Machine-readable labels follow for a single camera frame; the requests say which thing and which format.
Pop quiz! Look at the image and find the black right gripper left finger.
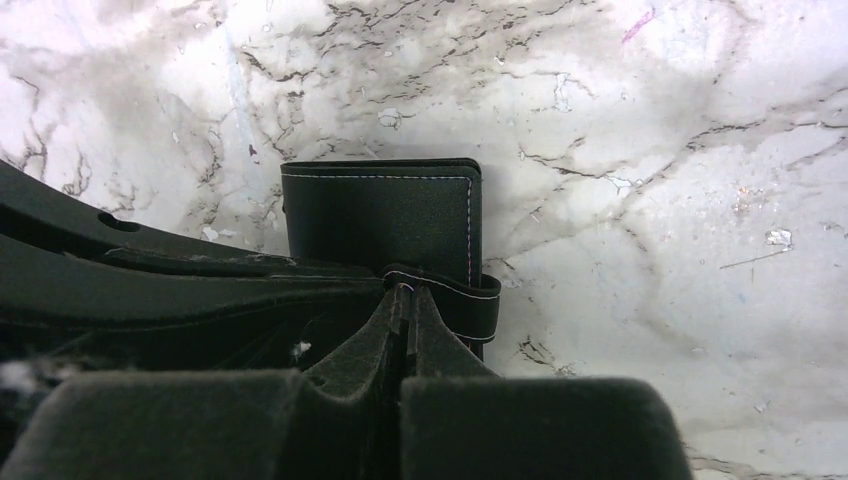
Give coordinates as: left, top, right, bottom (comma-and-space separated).
1, 287, 408, 479

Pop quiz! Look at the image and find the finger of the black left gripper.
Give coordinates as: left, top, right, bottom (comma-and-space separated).
1, 237, 384, 375
1, 163, 374, 279

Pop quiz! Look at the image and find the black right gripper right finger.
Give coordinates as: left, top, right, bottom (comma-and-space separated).
400, 287, 692, 479

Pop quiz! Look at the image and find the black leather card holder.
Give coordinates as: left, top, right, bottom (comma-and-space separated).
281, 158, 502, 357

